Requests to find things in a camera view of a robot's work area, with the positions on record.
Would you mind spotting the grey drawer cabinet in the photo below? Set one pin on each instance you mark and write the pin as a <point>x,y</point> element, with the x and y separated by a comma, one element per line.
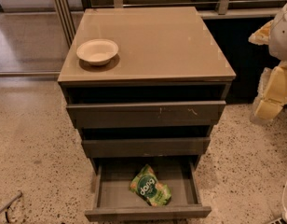
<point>165,54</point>

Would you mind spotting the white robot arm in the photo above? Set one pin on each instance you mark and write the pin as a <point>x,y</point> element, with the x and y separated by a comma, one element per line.
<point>277,47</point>

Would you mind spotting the grey drawer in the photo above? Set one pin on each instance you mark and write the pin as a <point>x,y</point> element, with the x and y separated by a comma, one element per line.
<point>115,202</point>
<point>145,147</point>
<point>132,115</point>

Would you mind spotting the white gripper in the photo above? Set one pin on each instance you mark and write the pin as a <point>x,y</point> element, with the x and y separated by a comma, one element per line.
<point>282,36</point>

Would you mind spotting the bottom grey drawer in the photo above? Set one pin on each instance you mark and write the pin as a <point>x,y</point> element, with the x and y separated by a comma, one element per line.
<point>115,202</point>

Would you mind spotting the top grey drawer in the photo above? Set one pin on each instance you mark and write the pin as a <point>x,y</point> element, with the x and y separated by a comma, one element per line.
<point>132,115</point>

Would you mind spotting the green rice chip bag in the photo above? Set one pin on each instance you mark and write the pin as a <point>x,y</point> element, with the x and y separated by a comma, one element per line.
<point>146,185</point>

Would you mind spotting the white paper bowl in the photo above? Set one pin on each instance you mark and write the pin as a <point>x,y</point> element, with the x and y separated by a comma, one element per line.
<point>97,52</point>

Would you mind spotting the grey metal floor bar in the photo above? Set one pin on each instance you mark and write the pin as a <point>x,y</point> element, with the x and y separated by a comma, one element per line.
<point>7,204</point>

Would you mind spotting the middle grey drawer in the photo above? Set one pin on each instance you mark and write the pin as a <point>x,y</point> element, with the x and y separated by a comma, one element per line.
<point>145,147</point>

